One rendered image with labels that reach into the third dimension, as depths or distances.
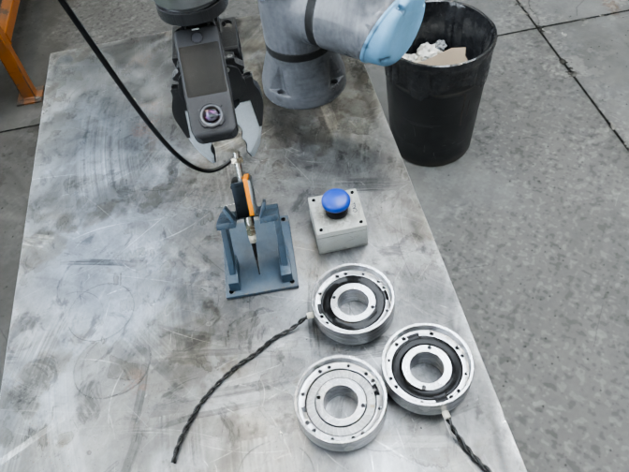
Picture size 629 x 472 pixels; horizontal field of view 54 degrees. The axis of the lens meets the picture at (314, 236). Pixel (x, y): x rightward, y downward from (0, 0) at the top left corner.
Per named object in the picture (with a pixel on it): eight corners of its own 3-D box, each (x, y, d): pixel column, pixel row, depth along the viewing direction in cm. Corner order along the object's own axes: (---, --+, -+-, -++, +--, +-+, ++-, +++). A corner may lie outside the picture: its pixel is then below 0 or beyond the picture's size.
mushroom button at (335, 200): (354, 228, 86) (353, 204, 82) (327, 233, 86) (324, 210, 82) (348, 207, 88) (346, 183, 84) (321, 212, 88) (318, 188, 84)
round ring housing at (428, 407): (369, 353, 76) (369, 337, 73) (447, 329, 78) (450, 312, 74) (400, 432, 70) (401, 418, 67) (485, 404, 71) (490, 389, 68)
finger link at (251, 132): (270, 123, 79) (245, 66, 71) (275, 154, 75) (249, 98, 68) (248, 130, 79) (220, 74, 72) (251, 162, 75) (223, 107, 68)
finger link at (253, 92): (272, 114, 72) (245, 54, 65) (273, 123, 71) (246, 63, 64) (234, 126, 73) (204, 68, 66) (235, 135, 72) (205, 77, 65)
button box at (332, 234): (368, 244, 87) (368, 222, 83) (319, 255, 87) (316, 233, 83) (356, 202, 92) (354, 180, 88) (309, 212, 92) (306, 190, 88)
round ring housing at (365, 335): (383, 273, 84) (383, 256, 80) (403, 340, 77) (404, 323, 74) (307, 288, 83) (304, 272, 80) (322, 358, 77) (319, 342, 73)
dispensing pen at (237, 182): (248, 280, 81) (223, 155, 76) (249, 270, 85) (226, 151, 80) (264, 277, 81) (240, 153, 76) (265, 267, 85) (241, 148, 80)
